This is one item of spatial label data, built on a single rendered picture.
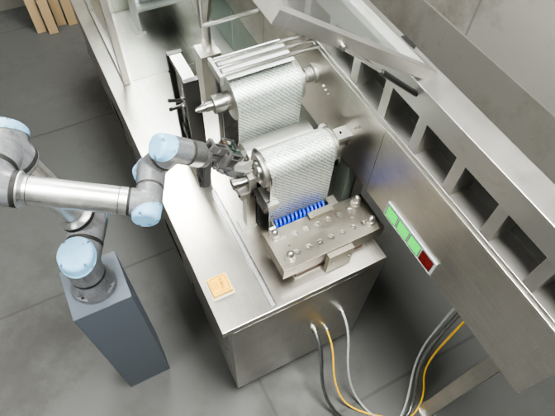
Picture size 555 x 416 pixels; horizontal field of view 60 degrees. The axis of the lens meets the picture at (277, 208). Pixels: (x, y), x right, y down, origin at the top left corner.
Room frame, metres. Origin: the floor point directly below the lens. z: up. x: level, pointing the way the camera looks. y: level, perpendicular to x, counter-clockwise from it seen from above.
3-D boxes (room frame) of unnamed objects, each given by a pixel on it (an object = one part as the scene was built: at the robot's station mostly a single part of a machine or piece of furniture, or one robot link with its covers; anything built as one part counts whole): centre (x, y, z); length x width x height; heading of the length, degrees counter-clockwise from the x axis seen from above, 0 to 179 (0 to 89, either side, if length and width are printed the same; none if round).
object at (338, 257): (0.80, -0.23, 0.97); 0.10 x 0.03 x 0.11; 120
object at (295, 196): (0.96, -0.07, 1.11); 0.23 x 0.01 x 0.18; 120
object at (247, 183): (0.96, 0.11, 1.05); 0.06 x 0.05 x 0.31; 120
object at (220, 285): (0.69, 0.18, 0.91); 0.07 x 0.07 x 0.02; 30
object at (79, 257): (0.68, 0.62, 1.07); 0.13 x 0.12 x 0.14; 6
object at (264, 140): (1.12, 0.01, 1.18); 0.26 x 0.12 x 0.12; 120
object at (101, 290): (0.67, 0.62, 0.95); 0.15 x 0.15 x 0.10
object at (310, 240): (0.88, -0.17, 1.00); 0.40 x 0.16 x 0.06; 120
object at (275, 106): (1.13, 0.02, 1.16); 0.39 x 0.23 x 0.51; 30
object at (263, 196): (0.92, 0.04, 1.14); 0.09 x 0.06 x 0.03; 30
